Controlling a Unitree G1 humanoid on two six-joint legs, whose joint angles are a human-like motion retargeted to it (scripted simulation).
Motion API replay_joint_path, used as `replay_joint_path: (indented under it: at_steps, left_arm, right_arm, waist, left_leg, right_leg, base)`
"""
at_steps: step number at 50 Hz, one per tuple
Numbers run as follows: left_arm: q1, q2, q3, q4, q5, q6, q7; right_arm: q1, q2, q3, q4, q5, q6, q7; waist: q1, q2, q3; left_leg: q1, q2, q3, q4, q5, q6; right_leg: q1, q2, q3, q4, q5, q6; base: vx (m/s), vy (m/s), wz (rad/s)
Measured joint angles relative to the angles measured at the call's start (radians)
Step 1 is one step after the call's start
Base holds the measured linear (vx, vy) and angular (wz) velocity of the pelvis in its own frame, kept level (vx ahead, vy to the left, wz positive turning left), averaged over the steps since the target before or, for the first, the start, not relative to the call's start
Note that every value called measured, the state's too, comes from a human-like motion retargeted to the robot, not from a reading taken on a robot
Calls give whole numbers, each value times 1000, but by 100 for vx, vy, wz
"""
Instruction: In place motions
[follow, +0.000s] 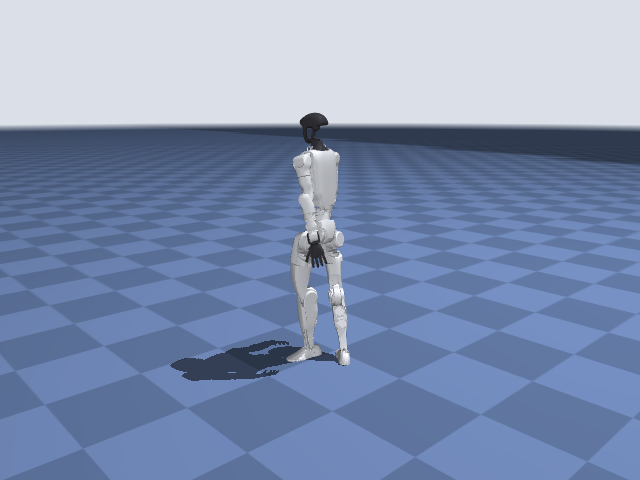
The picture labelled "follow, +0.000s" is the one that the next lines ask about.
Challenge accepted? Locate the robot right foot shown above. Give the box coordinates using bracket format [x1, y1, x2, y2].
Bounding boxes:
[335, 348, 350, 365]

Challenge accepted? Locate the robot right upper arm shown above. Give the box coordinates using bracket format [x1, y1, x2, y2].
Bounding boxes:
[333, 151, 340, 194]

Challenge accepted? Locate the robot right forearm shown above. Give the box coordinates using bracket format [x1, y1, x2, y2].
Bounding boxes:
[325, 196, 336, 219]

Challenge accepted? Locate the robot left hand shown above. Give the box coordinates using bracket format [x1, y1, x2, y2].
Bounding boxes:
[306, 232, 327, 268]

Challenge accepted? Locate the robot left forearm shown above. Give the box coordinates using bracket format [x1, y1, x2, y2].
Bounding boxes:
[299, 194, 318, 242]

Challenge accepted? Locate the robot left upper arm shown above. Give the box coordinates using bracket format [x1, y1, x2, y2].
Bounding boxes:
[293, 153, 314, 205]

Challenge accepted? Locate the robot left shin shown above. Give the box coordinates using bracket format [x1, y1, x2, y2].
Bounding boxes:
[297, 290, 318, 350]

